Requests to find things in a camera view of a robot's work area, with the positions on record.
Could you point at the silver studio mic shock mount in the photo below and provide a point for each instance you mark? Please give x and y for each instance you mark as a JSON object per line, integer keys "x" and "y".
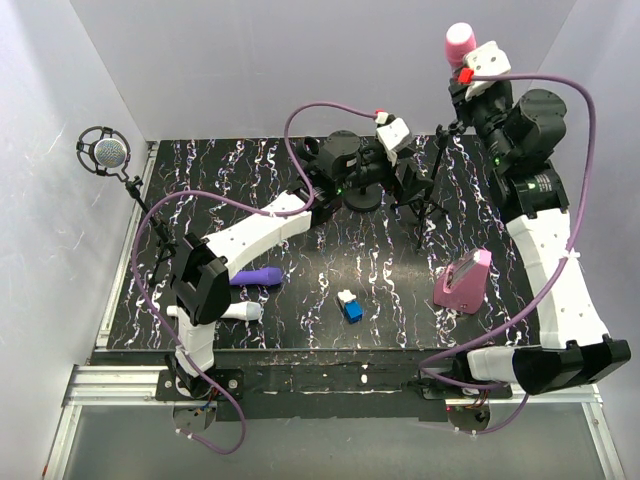
{"x": 104, "y": 151}

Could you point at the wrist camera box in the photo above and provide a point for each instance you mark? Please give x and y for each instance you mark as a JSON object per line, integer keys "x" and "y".
{"x": 393, "y": 133}
{"x": 486, "y": 60}

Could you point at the purple handheld microphone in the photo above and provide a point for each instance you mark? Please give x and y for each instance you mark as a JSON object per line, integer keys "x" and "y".
{"x": 267, "y": 276}

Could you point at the pink handheld microphone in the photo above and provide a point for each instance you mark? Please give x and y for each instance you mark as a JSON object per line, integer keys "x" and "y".
{"x": 460, "y": 39}

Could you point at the pink box holder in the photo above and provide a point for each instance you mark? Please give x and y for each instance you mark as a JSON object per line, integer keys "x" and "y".
{"x": 462, "y": 285}

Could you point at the black round-base mic stand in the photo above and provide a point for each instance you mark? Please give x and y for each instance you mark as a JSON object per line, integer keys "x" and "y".
{"x": 308, "y": 149}

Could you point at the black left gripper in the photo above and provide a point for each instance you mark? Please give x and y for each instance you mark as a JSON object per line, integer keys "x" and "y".
{"x": 411, "y": 183}

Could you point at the blue and white block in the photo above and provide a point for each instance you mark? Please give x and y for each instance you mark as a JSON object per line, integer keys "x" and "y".
{"x": 350, "y": 306}

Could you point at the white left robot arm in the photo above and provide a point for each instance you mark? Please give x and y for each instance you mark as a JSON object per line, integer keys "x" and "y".
{"x": 339, "y": 171}

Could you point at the aluminium frame rail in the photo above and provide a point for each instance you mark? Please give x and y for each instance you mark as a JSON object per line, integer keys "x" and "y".
{"x": 123, "y": 419}

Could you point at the white handheld microphone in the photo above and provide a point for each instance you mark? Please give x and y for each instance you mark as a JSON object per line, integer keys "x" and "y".
{"x": 242, "y": 311}

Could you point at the black stand with purple mic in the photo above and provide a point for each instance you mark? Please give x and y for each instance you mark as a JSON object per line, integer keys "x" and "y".
{"x": 364, "y": 199}

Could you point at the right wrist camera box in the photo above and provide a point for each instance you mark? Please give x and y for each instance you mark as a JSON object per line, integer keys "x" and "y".
{"x": 486, "y": 60}

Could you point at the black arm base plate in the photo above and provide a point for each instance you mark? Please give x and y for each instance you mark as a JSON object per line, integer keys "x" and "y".
{"x": 340, "y": 390}

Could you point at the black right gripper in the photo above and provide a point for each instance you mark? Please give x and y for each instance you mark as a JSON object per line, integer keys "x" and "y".
{"x": 458, "y": 92}

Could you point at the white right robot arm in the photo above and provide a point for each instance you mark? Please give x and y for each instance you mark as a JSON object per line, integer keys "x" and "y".
{"x": 575, "y": 347}

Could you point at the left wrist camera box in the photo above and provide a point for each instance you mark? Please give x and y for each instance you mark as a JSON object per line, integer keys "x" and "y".
{"x": 393, "y": 133}

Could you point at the black tripod stand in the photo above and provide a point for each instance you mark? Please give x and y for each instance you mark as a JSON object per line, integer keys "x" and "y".
{"x": 166, "y": 245}
{"x": 416, "y": 190}

